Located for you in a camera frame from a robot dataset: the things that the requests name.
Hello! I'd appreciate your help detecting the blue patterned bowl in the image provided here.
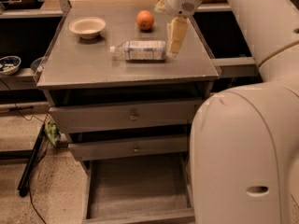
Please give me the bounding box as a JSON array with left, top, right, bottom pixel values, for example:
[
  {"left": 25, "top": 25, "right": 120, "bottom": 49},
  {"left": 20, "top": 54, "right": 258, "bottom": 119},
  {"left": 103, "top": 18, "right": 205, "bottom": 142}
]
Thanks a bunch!
[{"left": 0, "top": 56, "right": 21, "bottom": 76}]

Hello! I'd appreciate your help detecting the middle grey drawer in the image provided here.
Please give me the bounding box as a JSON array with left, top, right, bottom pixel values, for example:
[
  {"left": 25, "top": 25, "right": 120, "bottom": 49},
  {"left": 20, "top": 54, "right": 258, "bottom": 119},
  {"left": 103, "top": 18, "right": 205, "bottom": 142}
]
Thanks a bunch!
[{"left": 69, "top": 134, "right": 189, "bottom": 161}]

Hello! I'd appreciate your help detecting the orange fruit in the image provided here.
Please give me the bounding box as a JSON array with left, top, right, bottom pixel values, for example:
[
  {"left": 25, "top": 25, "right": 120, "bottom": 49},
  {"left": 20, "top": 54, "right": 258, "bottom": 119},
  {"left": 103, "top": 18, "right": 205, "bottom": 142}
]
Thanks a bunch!
[{"left": 135, "top": 10, "right": 154, "bottom": 31}]

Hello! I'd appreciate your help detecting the clear plastic container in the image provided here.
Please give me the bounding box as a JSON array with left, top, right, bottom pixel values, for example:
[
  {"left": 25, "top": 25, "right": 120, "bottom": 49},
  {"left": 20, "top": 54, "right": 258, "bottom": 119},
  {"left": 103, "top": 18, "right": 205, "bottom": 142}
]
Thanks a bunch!
[{"left": 30, "top": 57, "right": 48, "bottom": 77}]

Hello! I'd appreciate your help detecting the green power strip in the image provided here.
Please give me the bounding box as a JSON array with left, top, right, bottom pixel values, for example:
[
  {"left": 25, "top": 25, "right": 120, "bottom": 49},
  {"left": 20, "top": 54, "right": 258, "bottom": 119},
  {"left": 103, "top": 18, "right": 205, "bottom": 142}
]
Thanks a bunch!
[{"left": 45, "top": 120, "right": 61, "bottom": 147}]

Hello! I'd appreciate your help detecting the black floor cable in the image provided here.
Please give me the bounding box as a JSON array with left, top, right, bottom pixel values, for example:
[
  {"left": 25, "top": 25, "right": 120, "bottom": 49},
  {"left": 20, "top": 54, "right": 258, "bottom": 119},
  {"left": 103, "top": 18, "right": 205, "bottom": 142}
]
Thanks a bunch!
[{"left": 0, "top": 77, "right": 50, "bottom": 224}]

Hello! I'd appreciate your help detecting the grey side shelf bar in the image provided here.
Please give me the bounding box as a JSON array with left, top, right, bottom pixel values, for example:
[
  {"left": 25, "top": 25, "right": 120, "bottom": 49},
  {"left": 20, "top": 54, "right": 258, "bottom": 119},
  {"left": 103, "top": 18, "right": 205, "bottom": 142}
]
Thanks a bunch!
[{"left": 212, "top": 57, "right": 259, "bottom": 78}]

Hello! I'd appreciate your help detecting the clear plastic water bottle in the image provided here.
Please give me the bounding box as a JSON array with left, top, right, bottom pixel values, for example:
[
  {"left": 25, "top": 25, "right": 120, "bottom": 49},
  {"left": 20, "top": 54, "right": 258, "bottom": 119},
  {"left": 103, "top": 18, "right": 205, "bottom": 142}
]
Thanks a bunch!
[{"left": 109, "top": 40, "right": 166, "bottom": 61}]

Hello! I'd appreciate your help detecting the bottom grey drawer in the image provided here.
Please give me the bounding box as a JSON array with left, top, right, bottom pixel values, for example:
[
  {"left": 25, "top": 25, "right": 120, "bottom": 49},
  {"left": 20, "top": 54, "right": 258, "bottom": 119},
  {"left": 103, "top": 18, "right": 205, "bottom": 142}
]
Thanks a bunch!
[{"left": 82, "top": 153, "right": 195, "bottom": 224}]

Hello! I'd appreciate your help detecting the grey drawer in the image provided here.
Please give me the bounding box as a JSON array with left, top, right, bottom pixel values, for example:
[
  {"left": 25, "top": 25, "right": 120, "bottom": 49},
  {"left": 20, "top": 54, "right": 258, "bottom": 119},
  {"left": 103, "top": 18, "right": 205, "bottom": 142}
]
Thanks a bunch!
[
  {"left": 50, "top": 98, "right": 203, "bottom": 133},
  {"left": 69, "top": 134, "right": 189, "bottom": 161},
  {"left": 82, "top": 153, "right": 195, "bottom": 224}
]

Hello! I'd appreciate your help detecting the top grey drawer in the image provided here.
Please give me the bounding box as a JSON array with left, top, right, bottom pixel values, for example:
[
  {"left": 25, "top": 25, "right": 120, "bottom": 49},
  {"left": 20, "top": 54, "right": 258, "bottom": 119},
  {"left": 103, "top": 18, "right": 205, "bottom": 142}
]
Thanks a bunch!
[{"left": 50, "top": 98, "right": 203, "bottom": 133}]

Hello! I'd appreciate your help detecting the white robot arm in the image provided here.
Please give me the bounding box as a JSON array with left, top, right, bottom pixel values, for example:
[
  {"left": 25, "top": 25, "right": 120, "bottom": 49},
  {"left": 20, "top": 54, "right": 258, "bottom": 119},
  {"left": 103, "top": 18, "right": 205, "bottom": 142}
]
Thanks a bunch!
[{"left": 190, "top": 0, "right": 299, "bottom": 224}]

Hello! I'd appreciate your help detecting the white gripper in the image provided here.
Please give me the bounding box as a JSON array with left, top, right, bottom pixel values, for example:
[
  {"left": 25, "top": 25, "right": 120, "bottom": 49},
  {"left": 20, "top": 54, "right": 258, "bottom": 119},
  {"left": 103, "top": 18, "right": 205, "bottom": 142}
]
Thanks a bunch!
[{"left": 154, "top": 0, "right": 203, "bottom": 58}]

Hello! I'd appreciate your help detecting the grey drawer cabinet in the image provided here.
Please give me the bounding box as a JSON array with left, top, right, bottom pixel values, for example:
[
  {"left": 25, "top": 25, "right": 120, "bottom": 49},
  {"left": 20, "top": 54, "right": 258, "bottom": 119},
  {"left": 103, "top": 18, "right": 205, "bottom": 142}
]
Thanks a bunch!
[{"left": 36, "top": 5, "right": 221, "bottom": 173}]

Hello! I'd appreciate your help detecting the white paper bowl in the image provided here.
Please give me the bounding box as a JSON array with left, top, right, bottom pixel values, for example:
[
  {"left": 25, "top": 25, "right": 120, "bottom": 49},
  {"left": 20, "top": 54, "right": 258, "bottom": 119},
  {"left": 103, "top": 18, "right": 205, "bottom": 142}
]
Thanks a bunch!
[{"left": 69, "top": 17, "right": 106, "bottom": 39}]

